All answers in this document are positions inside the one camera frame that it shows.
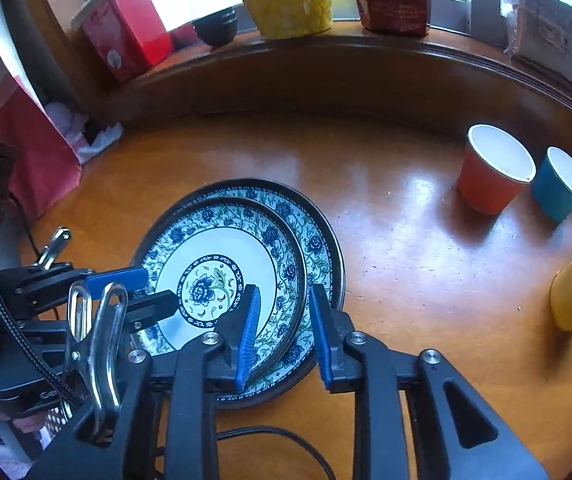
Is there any red and pink gift bag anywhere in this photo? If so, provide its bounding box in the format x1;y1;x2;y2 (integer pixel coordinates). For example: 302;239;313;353
0;57;85;221

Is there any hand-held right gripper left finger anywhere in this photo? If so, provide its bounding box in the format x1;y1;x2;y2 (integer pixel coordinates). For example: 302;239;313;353
26;284;263;480

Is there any clear plastic packet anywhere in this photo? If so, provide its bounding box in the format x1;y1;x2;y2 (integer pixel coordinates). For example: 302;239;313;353
500;0;572;98

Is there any metal spring clip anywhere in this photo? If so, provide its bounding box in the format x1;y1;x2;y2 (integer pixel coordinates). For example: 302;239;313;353
37;226;72;270
67;281;129;443

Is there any medium blue floral plate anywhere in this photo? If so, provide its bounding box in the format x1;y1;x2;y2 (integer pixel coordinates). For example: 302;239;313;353
140;196;308;386

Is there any red box with white lid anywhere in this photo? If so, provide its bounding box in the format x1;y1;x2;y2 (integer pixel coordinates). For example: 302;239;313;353
72;0;174;85

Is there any large blue floral plate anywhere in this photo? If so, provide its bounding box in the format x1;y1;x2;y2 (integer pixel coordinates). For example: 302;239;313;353
130;177;347;408

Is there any thin black cable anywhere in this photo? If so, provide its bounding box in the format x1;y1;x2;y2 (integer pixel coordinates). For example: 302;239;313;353
215;425;337;480

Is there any orange cup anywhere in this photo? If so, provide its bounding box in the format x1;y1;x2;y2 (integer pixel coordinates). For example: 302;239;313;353
456;124;537;217

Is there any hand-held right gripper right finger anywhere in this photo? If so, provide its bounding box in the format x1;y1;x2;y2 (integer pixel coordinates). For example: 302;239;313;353
308;284;549;480

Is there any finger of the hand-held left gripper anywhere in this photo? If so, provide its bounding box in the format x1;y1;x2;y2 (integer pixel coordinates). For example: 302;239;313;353
126;289;180;334
13;262;150;306

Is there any black bowl stack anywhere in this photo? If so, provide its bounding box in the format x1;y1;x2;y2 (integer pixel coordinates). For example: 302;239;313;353
193;7;239;50

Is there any yellow-lidded plastic jar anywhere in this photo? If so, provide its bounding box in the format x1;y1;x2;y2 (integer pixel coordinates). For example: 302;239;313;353
228;0;334;41

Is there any blue cup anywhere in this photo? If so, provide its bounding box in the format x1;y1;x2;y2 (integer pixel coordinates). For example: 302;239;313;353
531;146;572;223

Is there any white crumpled tissue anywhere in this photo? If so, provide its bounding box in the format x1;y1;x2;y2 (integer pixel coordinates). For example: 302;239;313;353
46;101;125;166

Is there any wooden windowsill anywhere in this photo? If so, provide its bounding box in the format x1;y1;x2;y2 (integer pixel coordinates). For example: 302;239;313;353
108;30;572;131

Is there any black braided cable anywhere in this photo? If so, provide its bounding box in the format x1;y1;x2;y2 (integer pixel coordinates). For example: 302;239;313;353
0;207;84;407

